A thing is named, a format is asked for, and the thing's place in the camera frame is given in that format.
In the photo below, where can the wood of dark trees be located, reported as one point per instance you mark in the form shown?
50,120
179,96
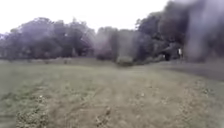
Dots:
50,40

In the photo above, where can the green grass field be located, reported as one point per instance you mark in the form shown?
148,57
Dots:
100,90

